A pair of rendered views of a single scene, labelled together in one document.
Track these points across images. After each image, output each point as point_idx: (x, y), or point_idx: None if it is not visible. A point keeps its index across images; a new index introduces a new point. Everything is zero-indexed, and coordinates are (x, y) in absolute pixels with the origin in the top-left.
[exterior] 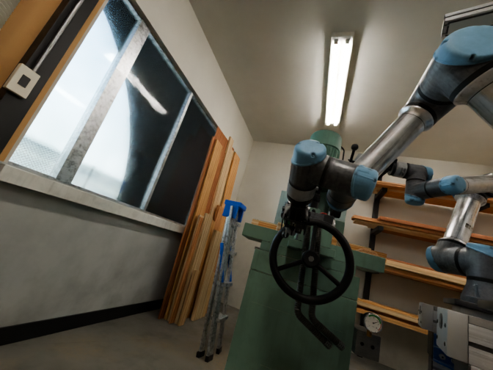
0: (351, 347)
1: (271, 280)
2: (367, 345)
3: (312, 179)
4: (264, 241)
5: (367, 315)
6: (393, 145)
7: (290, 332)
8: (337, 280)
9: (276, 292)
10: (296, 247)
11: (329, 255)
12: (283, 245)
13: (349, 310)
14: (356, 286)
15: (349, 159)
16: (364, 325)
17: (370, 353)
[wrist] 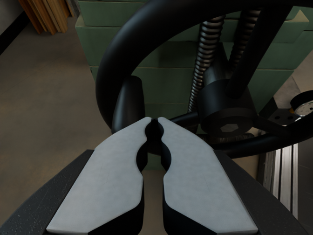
0: (258, 112)
1: (136, 75)
2: (284, 117)
3: None
4: (85, 1)
5: (307, 103)
6: None
7: None
8: (284, 133)
9: (150, 86)
10: (180, 39)
11: (280, 40)
12: (142, 0)
13: (274, 83)
14: (307, 49)
15: None
16: (292, 108)
17: (283, 121)
